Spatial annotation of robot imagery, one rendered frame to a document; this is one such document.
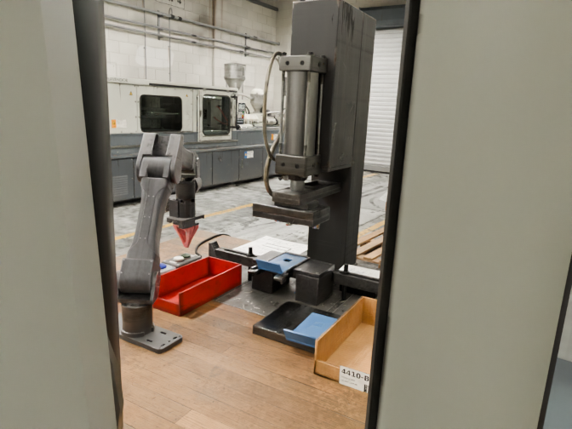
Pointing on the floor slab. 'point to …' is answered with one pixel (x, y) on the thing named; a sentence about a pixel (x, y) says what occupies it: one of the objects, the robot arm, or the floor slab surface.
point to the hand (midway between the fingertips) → (185, 244)
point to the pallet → (370, 247)
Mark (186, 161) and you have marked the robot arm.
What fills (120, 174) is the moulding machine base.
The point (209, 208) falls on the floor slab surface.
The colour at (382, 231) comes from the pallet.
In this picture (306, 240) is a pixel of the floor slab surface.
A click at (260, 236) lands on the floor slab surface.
